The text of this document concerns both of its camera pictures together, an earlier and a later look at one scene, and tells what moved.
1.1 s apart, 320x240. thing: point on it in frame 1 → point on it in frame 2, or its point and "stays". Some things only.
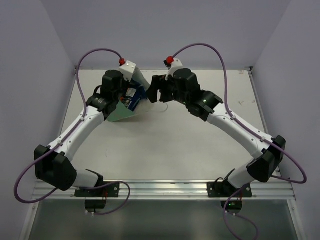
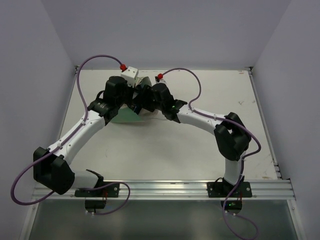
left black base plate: (110, 190) stays
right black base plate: (225, 189) stays
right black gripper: (157, 82) → (146, 92)
